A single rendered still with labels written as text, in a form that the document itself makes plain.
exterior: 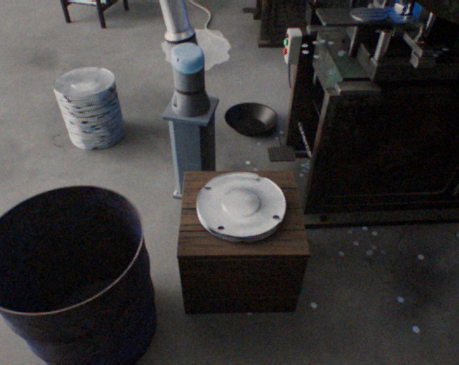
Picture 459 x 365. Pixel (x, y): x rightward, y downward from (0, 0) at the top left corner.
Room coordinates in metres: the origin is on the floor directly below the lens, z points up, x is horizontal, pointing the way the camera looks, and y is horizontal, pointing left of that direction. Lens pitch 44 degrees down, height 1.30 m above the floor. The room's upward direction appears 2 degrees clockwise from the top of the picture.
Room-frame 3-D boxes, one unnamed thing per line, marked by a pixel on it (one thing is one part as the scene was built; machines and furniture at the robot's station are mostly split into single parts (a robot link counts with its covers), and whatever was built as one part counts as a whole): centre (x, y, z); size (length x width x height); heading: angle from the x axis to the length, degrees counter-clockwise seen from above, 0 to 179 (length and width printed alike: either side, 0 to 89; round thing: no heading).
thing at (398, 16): (1.44, -0.58, 0.76); 0.15 x 0.09 x 0.05; 5
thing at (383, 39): (1.26, -0.47, 0.75); 0.03 x 0.03 x 0.10; 5
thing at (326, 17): (1.43, -0.41, 0.72); 0.25 x 0.14 x 0.14; 95
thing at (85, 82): (1.74, 0.76, 0.32); 0.29 x 0.29 x 0.01
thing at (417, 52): (1.27, -0.60, 0.76); 0.17 x 0.06 x 0.10; 5
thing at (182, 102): (1.33, 0.18, 0.50); 0.15 x 0.15 x 0.10
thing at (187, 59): (1.34, 0.18, 0.62); 0.13 x 0.12 x 0.14; 13
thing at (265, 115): (1.84, -0.09, 0.04); 0.30 x 0.30 x 0.07
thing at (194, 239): (0.88, -0.03, 0.18); 0.40 x 0.38 x 0.35; 93
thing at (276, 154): (1.43, -0.45, 0.14); 0.59 x 0.10 x 0.05; 95
